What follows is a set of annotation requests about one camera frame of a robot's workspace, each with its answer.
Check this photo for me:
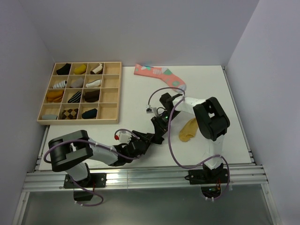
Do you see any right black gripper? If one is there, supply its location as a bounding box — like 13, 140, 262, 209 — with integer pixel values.
151, 111, 180, 141

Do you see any tan yellow sock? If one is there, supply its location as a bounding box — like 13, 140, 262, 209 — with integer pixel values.
179, 118, 198, 142

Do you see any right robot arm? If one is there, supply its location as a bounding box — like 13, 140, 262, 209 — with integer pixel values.
151, 93, 230, 183

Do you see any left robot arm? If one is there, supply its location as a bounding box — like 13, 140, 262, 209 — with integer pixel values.
44, 129, 154, 187

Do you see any pink patterned sock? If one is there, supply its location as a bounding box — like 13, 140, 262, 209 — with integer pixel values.
134, 64, 187, 92

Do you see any rolled navy sock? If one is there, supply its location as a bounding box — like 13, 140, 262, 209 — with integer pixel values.
82, 108, 98, 119

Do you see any rolled dark brown sock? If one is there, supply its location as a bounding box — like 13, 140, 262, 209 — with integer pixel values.
84, 90, 100, 103

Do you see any wooden compartment tray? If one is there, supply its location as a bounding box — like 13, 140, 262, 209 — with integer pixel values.
37, 62, 122, 125

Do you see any rolled brown white sock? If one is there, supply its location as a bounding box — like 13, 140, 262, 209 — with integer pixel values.
90, 63, 103, 75

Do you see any rolled brown argyle sock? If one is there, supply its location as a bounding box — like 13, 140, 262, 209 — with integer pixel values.
61, 108, 79, 120

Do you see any rolled black white striped sock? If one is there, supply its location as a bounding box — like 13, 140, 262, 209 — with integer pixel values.
67, 91, 82, 103

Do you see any rolled grey sock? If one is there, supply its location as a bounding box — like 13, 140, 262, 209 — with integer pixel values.
70, 77, 84, 88

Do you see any rolled mustard yellow sock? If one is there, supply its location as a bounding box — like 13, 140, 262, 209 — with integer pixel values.
74, 64, 87, 75

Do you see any rolled orange sock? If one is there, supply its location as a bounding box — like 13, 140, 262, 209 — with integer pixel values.
46, 90, 64, 103

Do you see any rolled light blue sock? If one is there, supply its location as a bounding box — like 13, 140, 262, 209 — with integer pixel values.
42, 114, 58, 120

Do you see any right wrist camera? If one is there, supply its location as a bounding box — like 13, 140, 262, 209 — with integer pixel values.
146, 105, 157, 114

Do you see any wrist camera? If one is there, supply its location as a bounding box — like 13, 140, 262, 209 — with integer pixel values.
146, 105, 157, 114
114, 130, 132, 144

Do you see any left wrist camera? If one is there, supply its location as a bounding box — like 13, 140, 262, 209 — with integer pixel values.
114, 130, 132, 144

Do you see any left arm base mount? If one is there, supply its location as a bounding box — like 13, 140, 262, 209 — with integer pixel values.
63, 173, 106, 203

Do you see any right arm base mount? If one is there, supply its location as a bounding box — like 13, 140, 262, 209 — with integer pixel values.
184, 163, 230, 200

